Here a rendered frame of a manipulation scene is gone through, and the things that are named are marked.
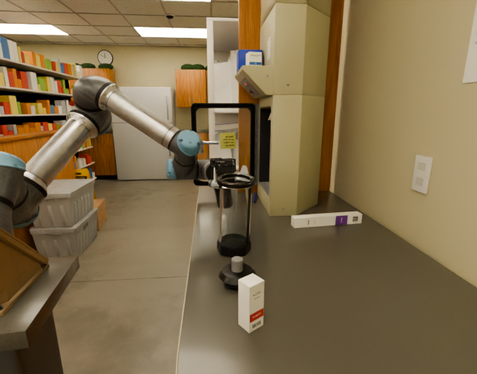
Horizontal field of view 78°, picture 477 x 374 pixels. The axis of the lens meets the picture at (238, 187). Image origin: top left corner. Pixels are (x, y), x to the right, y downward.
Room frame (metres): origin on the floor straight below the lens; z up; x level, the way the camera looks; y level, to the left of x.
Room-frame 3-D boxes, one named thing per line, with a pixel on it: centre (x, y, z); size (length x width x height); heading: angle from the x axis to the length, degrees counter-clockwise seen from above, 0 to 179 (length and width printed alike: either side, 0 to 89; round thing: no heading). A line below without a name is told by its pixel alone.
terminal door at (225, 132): (1.45, 0.07, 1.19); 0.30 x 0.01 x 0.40; 89
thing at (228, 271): (0.65, 0.00, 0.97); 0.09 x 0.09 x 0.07
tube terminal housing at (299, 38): (1.31, -0.24, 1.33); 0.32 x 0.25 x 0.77; 5
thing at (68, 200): (2.79, 1.71, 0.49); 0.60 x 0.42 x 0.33; 5
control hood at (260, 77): (1.29, -0.06, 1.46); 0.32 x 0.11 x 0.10; 5
